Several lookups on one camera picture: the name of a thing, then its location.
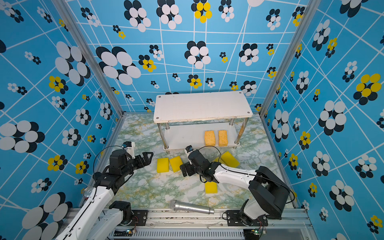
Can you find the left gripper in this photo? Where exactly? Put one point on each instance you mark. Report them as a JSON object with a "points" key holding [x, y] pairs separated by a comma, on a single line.
{"points": [[146, 161]]}

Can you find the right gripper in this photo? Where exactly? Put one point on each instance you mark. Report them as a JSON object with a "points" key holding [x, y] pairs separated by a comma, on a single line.
{"points": [[188, 165]]}

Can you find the yellow sponge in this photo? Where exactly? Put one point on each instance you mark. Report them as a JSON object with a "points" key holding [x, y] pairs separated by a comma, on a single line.
{"points": [[176, 162], [162, 165], [211, 188]]}

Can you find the orange sponge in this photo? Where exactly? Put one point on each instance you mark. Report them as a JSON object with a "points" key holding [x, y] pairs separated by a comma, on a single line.
{"points": [[210, 139], [223, 138]]}

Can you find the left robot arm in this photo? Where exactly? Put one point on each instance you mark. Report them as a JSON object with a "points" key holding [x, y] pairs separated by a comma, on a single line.
{"points": [[86, 224]]}

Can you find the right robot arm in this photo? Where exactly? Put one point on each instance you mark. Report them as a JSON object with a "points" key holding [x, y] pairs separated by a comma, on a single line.
{"points": [[270, 192]]}

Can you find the white two-tier shelf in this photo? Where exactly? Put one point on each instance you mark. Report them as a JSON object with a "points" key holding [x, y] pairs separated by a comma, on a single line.
{"points": [[183, 119]]}

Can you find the yellow sponge front diagonal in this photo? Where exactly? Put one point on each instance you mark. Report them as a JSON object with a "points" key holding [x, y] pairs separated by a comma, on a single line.
{"points": [[219, 160]]}

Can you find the yellow sponge diagonal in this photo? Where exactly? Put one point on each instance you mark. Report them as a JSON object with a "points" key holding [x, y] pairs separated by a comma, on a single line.
{"points": [[219, 160], [229, 160]]}

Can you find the yellow sponge rear diagonal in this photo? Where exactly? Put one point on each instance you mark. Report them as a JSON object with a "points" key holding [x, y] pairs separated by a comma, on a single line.
{"points": [[229, 160]]}

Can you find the silver microphone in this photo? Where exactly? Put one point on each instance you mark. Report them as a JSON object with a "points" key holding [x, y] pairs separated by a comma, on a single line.
{"points": [[176, 205]]}

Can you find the red soda can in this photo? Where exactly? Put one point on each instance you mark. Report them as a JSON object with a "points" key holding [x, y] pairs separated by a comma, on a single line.
{"points": [[87, 192]]}

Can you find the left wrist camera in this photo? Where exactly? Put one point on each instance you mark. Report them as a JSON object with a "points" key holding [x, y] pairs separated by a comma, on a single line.
{"points": [[129, 147]]}

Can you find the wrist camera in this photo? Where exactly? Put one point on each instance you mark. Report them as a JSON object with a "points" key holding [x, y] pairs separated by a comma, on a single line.
{"points": [[129, 147], [189, 149]]}

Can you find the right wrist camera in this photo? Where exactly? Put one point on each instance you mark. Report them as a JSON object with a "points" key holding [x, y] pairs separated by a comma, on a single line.
{"points": [[189, 149]]}

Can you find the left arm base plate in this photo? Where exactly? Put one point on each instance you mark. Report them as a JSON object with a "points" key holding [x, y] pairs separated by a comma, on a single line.
{"points": [[135, 218]]}

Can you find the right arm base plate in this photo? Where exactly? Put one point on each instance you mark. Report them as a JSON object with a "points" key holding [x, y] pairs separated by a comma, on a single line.
{"points": [[236, 219]]}

